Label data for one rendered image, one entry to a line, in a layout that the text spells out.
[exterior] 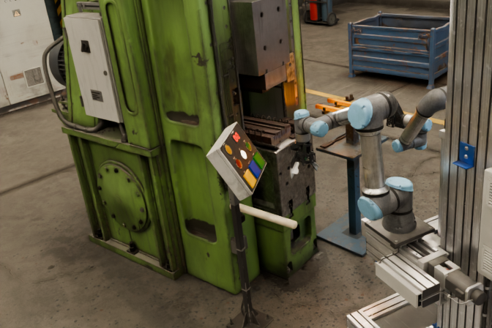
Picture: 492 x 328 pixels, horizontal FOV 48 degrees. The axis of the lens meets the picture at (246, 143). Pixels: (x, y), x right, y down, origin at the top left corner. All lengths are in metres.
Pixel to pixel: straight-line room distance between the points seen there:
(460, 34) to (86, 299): 2.77
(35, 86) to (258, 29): 5.48
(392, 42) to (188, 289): 4.36
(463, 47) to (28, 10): 6.50
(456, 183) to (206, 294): 1.82
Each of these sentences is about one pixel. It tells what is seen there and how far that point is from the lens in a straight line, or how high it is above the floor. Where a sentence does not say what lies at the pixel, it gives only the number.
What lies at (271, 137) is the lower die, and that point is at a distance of 3.18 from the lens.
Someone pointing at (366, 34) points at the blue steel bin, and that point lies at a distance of 7.15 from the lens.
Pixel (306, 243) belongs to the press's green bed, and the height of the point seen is 0.15.
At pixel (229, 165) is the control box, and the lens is 2.58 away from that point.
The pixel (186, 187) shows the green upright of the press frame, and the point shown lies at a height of 0.65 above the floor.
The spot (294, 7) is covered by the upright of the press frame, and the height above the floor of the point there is 1.61.
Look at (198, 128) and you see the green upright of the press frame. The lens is 3.07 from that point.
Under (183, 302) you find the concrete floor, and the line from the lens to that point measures 3.59.
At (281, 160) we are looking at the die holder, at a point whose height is 0.85.
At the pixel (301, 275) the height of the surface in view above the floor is 0.00.
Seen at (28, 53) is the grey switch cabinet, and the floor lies 0.71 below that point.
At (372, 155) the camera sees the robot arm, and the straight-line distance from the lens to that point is 2.32.
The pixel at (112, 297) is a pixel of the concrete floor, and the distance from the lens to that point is 3.78.
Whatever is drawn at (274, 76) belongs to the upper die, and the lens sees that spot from 3.11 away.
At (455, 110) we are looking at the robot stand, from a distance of 2.32.
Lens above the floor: 2.23
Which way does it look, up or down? 23 degrees down
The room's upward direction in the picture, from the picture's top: 7 degrees counter-clockwise
